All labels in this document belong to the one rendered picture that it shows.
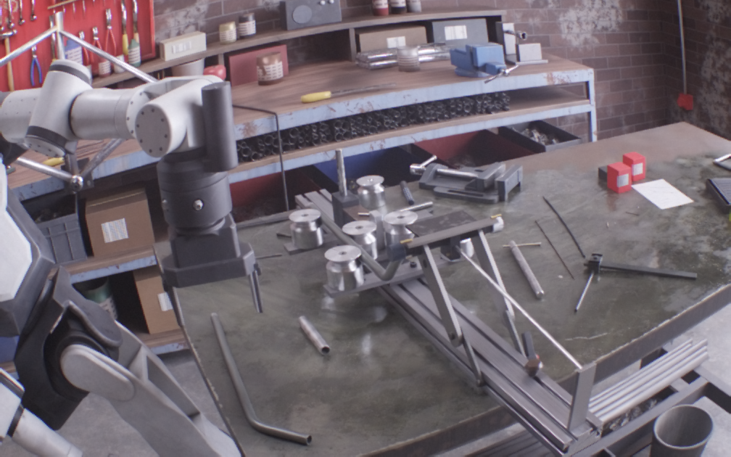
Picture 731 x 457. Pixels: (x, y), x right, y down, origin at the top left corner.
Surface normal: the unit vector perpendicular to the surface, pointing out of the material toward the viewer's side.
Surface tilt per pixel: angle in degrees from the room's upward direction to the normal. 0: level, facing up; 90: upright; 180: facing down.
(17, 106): 51
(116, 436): 0
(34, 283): 105
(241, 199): 90
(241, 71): 90
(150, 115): 90
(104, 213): 94
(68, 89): 75
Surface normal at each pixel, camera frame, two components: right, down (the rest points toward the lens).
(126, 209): 0.33, 0.40
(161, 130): -0.45, 0.37
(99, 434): -0.09, -0.93
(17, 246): 0.64, -0.22
